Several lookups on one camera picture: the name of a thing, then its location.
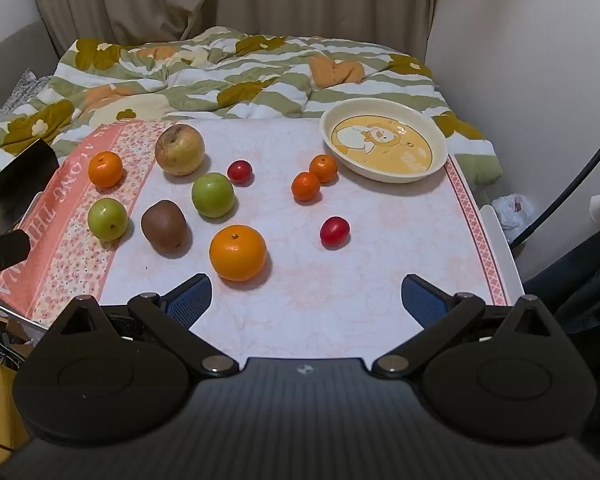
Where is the dark cloth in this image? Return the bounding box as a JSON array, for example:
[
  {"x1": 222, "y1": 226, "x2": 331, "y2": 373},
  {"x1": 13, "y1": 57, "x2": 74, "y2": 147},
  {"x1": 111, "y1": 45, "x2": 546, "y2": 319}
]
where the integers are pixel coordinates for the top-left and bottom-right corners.
[{"x1": 522, "y1": 232, "x2": 600, "y2": 341}]

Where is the large yellowish apple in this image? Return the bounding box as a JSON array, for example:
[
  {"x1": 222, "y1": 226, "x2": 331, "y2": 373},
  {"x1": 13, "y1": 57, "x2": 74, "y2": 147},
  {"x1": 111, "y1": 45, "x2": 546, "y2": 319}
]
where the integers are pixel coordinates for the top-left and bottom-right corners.
[{"x1": 154, "y1": 123, "x2": 206, "y2": 177}]

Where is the pink floral tablecloth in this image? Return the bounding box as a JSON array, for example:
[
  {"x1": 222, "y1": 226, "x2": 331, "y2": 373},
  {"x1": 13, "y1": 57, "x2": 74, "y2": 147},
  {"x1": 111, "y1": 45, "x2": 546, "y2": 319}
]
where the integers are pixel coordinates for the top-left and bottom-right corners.
[{"x1": 0, "y1": 117, "x2": 512, "y2": 366}]

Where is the cream bowl with cartoon print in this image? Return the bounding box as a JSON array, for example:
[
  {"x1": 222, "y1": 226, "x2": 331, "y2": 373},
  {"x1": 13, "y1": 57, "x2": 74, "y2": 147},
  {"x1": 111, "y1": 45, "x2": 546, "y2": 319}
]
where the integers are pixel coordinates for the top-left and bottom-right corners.
[{"x1": 320, "y1": 98, "x2": 449, "y2": 184}]

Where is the oblong cherry tomato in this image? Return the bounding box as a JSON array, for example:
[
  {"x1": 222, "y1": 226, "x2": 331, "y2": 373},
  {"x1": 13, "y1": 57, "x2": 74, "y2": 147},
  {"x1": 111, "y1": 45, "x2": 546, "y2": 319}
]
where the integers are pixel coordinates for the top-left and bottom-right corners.
[{"x1": 319, "y1": 216, "x2": 351, "y2": 248}]

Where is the large orange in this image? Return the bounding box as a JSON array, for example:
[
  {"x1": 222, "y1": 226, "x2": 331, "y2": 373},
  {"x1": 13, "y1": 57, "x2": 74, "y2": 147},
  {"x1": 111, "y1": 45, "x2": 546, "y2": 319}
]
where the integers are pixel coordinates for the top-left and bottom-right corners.
[{"x1": 209, "y1": 224, "x2": 268, "y2": 282}]

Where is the green striped floral blanket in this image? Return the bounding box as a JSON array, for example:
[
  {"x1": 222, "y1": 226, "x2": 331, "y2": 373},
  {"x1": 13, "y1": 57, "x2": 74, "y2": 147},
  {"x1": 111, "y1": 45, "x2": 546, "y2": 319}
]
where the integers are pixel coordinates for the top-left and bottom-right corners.
[{"x1": 0, "y1": 26, "x2": 503, "y2": 241}]

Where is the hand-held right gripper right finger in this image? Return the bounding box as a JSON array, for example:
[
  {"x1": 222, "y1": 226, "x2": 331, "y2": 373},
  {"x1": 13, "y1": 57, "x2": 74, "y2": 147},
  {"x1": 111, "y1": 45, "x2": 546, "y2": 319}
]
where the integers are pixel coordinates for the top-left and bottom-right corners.
[{"x1": 370, "y1": 273, "x2": 557, "y2": 380}]

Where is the medium orange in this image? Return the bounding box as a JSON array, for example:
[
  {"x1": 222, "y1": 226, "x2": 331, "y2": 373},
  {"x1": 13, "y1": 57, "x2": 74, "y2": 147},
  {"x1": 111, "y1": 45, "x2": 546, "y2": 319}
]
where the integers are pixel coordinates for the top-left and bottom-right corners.
[{"x1": 88, "y1": 151, "x2": 124, "y2": 189}]

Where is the black cable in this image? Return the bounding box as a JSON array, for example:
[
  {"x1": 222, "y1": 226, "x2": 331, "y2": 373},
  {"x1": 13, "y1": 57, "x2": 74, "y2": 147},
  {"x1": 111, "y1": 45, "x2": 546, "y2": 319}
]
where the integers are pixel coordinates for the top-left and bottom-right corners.
[{"x1": 509, "y1": 120, "x2": 600, "y2": 248}]

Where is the brown kiwi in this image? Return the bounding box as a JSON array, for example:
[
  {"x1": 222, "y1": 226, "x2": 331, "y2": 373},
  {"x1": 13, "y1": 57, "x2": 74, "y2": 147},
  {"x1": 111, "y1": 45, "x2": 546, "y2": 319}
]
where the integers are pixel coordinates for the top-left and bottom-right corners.
[{"x1": 140, "y1": 199, "x2": 188, "y2": 254}]

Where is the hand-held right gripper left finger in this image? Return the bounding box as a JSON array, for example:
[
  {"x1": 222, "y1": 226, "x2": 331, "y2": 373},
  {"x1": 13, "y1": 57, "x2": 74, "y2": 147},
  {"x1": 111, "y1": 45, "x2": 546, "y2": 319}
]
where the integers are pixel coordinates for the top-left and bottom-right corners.
[{"x1": 45, "y1": 273, "x2": 241, "y2": 379}]

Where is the beige curtain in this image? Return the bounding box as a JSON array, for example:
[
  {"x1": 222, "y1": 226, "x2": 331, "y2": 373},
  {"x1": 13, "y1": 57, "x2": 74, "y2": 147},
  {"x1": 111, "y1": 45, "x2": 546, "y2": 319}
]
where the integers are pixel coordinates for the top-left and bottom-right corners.
[{"x1": 27, "y1": 0, "x2": 438, "y2": 58}]

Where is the white plastic bag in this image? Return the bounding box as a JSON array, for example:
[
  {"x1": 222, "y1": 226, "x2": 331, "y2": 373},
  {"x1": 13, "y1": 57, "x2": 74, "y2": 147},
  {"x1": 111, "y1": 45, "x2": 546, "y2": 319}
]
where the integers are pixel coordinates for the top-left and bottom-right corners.
[{"x1": 491, "y1": 193, "x2": 536, "y2": 233}]

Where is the small tangerine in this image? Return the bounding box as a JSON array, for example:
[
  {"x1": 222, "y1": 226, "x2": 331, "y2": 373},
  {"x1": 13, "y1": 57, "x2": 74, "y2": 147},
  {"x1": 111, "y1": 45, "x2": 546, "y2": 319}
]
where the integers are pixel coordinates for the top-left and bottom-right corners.
[
  {"x1": 308, "y1": 154, "x2": 339, "y2": 184},
  {"x1": 291, "y1": 171, "x2": 322, "y2": 203}
]

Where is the grey patterned sheet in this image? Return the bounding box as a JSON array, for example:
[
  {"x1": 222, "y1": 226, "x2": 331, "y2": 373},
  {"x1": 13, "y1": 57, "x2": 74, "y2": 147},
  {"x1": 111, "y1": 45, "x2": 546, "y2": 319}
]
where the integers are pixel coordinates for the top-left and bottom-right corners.
[{"x1": 0, "y1": 69, "x2": 56, "y2": 123}]

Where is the green lime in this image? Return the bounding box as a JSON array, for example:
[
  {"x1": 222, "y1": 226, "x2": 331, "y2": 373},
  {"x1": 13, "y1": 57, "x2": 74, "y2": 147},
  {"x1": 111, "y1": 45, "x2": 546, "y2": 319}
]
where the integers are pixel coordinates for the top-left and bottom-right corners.
[{"x1": 191, "y1": 172, "x2": 236, "y2": 219}]

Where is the round cherry tomato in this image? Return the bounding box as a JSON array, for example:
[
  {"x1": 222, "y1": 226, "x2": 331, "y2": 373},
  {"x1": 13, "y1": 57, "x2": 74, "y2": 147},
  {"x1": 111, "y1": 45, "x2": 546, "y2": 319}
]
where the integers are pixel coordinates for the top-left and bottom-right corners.
[{"x1": 228, "y1": 160, "x2": 253, "y2": 185}]

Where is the grey headboard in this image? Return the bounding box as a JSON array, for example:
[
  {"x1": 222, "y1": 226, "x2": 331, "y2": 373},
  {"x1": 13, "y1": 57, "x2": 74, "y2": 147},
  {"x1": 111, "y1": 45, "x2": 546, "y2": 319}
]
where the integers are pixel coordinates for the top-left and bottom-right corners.
[{"x1": 0, "y1": 22, "x2": 61, "y2": 126}]

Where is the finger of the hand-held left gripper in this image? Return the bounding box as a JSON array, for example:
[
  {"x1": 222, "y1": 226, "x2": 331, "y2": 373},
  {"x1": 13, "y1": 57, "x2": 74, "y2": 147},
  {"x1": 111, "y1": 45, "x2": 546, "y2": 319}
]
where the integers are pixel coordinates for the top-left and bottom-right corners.
[{"x1": 0, "y1": 230, "x2": 32, "y2": 311}]

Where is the green apple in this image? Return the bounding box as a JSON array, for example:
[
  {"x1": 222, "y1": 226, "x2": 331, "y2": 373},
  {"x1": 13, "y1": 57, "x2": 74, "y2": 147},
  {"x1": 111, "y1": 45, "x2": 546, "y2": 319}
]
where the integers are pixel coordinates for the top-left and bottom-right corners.
[{"x1": 87, "y1": 197, "x2": 129, "y2": 241}]

